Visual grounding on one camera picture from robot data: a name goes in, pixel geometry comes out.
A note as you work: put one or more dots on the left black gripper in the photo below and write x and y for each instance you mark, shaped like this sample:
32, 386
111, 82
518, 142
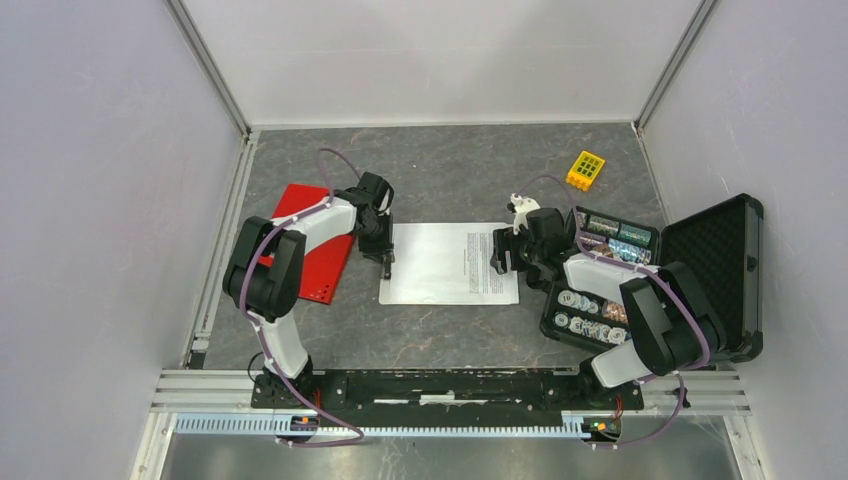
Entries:
375, 252

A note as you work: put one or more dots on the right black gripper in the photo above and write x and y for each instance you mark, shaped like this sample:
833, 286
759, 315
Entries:
504, 240

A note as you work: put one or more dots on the printed paper sheet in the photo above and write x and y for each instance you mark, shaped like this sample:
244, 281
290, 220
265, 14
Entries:
457, 262

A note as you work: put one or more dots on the white clipboard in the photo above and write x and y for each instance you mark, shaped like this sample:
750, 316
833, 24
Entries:
385, 291

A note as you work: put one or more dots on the red folder black inside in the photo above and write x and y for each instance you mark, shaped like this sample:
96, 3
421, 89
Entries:
329, 243

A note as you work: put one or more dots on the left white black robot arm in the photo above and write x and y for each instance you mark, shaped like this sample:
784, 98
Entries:
264, 273

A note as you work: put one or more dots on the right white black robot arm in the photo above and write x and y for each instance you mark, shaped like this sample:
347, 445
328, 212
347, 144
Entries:
673, 326

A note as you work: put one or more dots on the yellow toy brick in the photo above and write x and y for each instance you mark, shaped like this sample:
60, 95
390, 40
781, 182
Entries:
584, 171

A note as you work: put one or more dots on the black poker chip case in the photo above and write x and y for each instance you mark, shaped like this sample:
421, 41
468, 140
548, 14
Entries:
721, 246

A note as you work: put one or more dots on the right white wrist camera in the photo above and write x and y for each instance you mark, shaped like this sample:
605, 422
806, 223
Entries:
520, 207

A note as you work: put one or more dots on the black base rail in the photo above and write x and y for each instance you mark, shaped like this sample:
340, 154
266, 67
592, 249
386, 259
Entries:
415, 398

